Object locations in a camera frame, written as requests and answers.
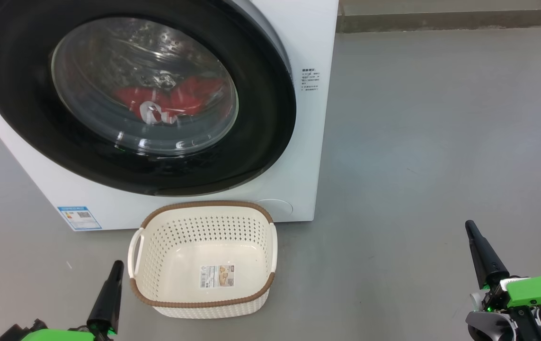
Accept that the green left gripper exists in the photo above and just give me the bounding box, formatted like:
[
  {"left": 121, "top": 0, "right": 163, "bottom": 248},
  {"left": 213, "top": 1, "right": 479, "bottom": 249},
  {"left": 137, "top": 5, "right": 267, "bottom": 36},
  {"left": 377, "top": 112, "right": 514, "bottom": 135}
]
[{"left": 20, "top": 260, "right": 124, "bottom": 341}]

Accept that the round white filter cover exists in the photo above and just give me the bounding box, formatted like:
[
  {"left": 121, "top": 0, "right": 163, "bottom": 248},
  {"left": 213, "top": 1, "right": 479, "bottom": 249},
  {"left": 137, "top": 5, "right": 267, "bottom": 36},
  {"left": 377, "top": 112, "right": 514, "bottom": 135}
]
[{"left": 255, "top": 199, "right": 293, "bottom": 216}]

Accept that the cream perforated laundry basket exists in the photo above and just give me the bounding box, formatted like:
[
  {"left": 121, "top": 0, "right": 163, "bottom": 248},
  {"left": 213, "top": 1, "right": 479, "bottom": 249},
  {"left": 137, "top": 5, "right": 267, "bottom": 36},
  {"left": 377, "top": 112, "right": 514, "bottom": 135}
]
[{"left": 127, "top": 201, "right": 278, "bottom": 319}]

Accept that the round black glass washer door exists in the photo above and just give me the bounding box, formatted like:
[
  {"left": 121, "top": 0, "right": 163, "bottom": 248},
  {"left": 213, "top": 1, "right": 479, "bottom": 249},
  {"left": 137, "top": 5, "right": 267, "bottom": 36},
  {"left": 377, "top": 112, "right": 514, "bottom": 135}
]
[{"left": 0, "top": 0, "right": 297, "bottom": 197}]

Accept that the perforated steel washer drum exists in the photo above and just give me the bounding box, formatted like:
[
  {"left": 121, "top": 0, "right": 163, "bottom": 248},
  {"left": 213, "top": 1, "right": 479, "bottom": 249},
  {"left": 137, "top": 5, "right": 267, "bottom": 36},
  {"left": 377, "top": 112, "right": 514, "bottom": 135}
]
[{"left": 53, "top": 18, "right": 239, "bottom": 154}]

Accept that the red and white garment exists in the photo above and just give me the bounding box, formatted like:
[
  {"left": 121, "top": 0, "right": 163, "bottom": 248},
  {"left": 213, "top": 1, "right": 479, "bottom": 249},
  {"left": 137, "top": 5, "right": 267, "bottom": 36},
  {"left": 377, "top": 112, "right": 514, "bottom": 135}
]
[{"left": 113, "top": 77, "right": 233, "bottom": 126}]

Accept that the paper product label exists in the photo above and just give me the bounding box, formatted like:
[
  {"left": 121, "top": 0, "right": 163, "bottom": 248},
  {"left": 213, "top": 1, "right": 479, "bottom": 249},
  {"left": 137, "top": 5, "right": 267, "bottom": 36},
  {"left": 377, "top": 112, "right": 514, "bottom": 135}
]
[{"left": 199, "top": 264, "right": 235, "bottom": 289}]

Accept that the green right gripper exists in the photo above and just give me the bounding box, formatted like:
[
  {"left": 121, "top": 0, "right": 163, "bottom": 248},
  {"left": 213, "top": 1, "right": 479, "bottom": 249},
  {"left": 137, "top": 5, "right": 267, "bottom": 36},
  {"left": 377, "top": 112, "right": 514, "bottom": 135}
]
[{"left": 465, "top": 220, "right": 541, "bottom": 315}]

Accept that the blue energy label sticker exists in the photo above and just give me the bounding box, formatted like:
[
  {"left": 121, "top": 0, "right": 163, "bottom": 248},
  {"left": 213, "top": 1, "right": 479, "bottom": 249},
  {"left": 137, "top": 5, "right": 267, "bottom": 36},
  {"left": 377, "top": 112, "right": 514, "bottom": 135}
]
[{"left": 57, "top": 206, "right": 102, "bottom": 231}]

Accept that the white front-load washing machine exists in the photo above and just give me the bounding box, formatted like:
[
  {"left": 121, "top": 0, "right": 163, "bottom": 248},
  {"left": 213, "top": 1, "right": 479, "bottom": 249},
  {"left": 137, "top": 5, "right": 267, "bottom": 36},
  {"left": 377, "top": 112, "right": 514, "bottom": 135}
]
[{"left": 0, "top": 0, "right": 339, "bottom": 232}]

